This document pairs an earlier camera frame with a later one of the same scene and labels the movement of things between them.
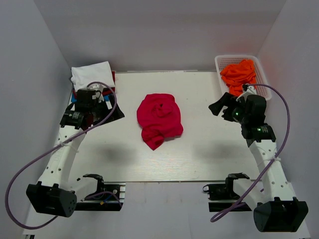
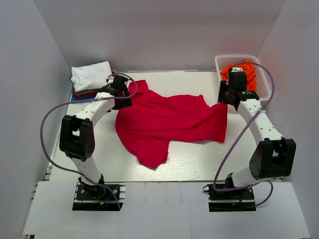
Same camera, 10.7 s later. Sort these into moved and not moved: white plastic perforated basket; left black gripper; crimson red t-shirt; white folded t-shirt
Moved: crimson red t-shirt; left black gripper
Not moved: white plastic perforated basket; white folded t-shirt
